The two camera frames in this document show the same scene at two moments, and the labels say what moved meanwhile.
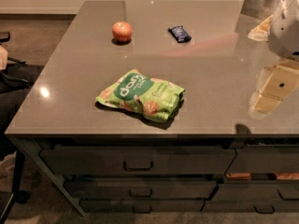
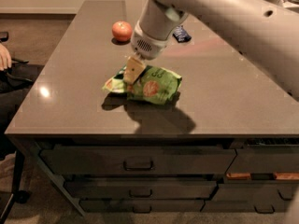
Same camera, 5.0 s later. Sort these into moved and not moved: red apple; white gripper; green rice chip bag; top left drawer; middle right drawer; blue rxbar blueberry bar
Moved: white gripper; green rice chip bag
Not moved: blue rxbar blueberry bar; top left drawer; red apple; middle right drawer
